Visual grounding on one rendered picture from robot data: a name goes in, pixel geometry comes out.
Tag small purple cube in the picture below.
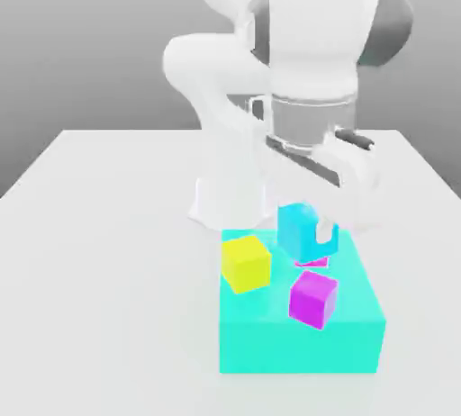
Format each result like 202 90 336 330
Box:
288 269 340 331

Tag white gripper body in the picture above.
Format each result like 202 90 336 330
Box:
265 134 382 232

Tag small pink cube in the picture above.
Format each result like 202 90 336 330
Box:
294 256 330 268

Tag large cyan box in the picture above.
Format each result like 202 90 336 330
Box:
218 228 387 375

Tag small yellow cube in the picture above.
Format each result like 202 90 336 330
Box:
220 234 272 295

